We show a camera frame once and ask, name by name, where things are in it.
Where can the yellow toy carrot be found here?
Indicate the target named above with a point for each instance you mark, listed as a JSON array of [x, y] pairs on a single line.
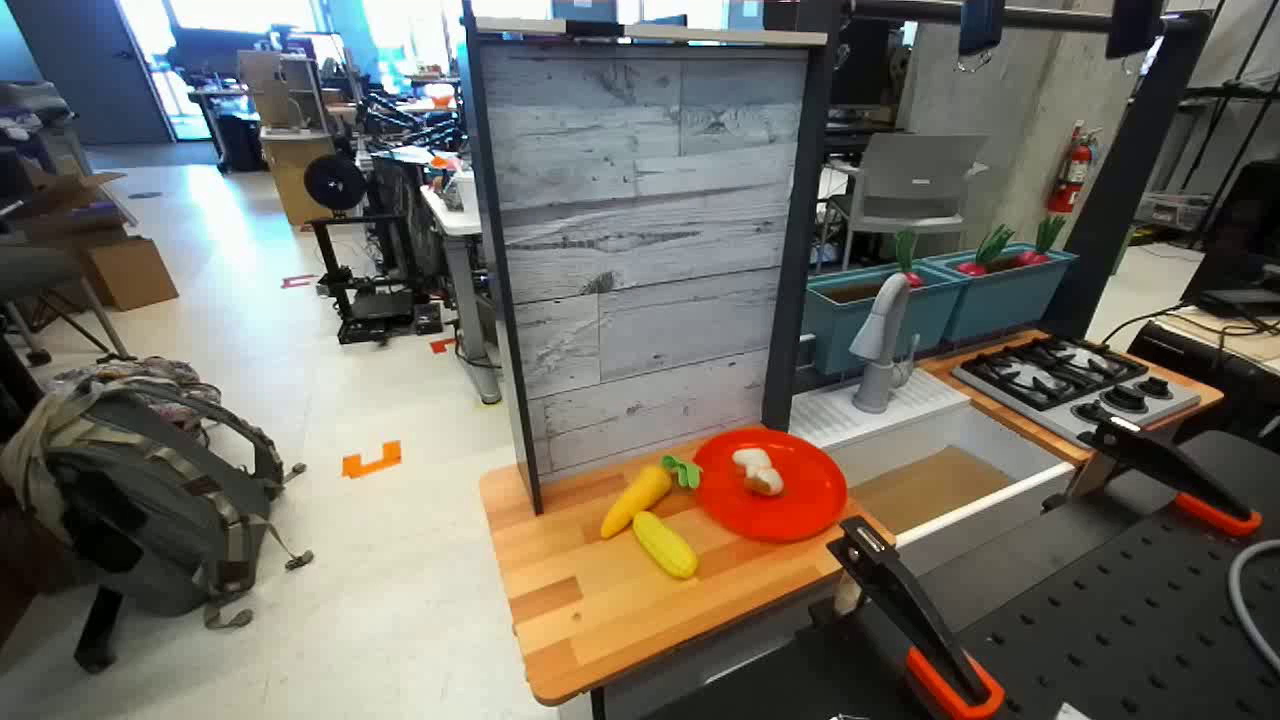
[[635, 500]]

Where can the toy kitchen with wood counter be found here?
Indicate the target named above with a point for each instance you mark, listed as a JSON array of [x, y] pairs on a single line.
[[640, 220]]

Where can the toy mushroom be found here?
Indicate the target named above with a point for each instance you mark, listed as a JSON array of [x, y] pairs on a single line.
[[758, 472]]

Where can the yellow toy corn cob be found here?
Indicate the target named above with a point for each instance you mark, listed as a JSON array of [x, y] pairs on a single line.
[[665, 545]]

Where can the teal planter box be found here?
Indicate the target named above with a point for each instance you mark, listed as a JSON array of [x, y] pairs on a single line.
[[1005, 300], [830, 330]]

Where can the red plastic plate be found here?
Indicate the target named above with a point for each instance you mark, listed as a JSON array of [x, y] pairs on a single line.
[[800, 500]]

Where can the grey toy tap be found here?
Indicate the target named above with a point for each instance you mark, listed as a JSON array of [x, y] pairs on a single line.
[[882, 320]]

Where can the toy radish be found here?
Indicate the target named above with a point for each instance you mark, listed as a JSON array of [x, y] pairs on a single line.
[[1040, 245], [908, 255], [985, 255]]

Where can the white toy sink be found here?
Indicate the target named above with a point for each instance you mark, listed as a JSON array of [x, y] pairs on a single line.
[[930, 480]]

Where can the black 3D printer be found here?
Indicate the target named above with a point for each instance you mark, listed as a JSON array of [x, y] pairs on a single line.
[[345, 250]]

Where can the grey chair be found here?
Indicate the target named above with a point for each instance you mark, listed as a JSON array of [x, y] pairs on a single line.
[[915, 175]]

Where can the black clamp with orange tips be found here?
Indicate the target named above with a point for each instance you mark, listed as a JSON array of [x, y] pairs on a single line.
[[1170, 465], [910, 610]]

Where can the wooden cabinet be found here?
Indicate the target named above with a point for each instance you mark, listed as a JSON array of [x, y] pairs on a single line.
[[295, 170]]

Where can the grey toy stove burner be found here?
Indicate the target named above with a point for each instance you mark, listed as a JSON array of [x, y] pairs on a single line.
[[1050, 375]]

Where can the red fire extinguisher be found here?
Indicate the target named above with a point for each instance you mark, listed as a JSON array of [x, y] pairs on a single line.
[[1075, 170]]

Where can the black stove knob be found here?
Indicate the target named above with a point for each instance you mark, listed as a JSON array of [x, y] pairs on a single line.
[[1125, 399], [1155, 386]]

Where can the grey backpack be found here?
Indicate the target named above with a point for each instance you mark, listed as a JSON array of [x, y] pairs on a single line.
[[150, 500]]

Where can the cardboard box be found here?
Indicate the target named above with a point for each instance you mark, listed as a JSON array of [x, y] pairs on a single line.
[[130, 272]]

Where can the black laptop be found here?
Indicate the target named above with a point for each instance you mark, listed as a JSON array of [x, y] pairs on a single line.
[[1245, 240]]

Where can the grey door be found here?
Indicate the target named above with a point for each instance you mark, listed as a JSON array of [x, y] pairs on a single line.
[[90, 70]]

